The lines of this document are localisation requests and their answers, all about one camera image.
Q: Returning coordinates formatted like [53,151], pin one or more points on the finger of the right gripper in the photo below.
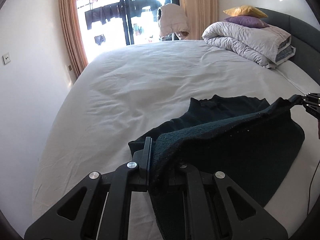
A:
[296,100]

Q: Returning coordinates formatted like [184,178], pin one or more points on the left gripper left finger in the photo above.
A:
[98,207]

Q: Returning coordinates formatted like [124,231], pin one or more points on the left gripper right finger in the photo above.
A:
[215,207]

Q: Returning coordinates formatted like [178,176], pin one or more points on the dark green knit sweater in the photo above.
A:
[254,142]

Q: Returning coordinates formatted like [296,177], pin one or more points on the folded grey duvet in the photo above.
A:
[268,47]

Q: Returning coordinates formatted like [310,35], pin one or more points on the dark grey headboard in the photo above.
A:
[305,38]

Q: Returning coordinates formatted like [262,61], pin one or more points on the purple pillow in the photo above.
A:
[247,21]

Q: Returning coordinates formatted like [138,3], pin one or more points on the yellow pillow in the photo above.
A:
[245,10]

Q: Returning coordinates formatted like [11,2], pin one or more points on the white bed sheet mattress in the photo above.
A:
[123,94]

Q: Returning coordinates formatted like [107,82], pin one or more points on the right beige curtain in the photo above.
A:
[200,14]

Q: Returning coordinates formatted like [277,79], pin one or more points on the beige curtain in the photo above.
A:
[72,36]
[200,14]

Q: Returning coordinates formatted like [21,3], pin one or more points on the beige puffer vest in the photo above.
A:
[172,19]

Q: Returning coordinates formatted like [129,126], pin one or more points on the dark hanging trousers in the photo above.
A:
[102,14]

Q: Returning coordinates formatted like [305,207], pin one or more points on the black framed balcony door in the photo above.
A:
[137,24]

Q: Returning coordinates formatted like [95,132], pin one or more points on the left beige curtain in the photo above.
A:
[72,36]

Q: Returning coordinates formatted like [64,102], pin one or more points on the white wall socket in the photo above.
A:
[6,58]

